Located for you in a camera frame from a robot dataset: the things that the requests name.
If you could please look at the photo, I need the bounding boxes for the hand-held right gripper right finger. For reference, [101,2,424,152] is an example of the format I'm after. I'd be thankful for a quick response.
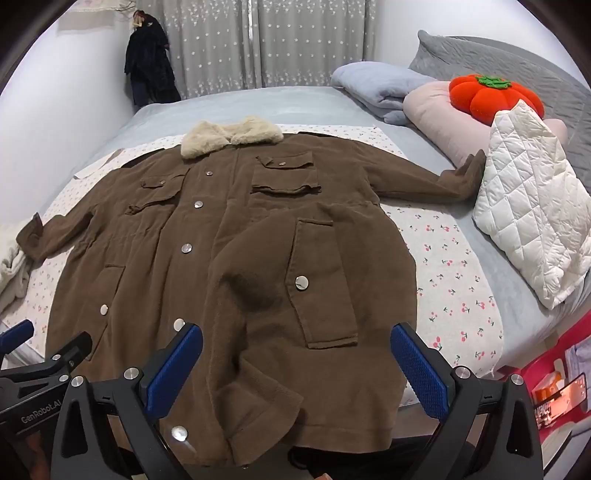
[390,322,544,480]

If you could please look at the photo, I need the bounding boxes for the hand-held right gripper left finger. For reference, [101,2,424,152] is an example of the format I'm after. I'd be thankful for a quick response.
[51,322,204,480]

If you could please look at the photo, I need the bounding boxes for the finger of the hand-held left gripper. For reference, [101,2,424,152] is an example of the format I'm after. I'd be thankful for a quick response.
[0,318,36,357]
[28,331,93,384]

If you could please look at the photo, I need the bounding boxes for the brown coat with fur collar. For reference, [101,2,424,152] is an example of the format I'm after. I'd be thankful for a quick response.
[16,117,488,467]

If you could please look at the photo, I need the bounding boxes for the dark hanging clothes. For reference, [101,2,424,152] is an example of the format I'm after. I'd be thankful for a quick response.
[124,10,182,112]

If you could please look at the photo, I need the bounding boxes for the cream cloth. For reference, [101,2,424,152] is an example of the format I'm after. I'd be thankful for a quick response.
[0,224,36,315]

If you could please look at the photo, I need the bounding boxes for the cherry print bed sheet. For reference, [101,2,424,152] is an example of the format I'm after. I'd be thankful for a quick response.
[0,122,505,409]

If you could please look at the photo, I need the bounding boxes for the small orange box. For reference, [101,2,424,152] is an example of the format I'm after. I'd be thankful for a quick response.
[532,373,567,408]

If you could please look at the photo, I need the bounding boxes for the white quilted pillow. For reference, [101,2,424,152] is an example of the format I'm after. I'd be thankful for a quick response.
[472,99,591,310]

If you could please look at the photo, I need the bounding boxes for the pink pillow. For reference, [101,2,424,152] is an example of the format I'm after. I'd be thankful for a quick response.
[403,80,570,169]

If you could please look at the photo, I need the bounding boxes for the orange persimmon cushion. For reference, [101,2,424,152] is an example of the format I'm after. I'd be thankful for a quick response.
[449,74,547,127]

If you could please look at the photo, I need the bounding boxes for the bed with grey-blue sheet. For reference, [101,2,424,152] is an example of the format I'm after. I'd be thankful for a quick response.
[0,85,591,386]

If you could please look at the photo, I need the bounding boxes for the folded blue-grey blanket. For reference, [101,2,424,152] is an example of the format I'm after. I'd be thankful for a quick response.
[330,62,438,127]

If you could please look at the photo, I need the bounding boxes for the grey quilted headboard cover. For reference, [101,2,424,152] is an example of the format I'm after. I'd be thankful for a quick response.
[409,30,591,197]

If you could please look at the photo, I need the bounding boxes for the grey star print curtain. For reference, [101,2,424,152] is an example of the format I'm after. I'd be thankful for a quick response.
[152,0,385,101]

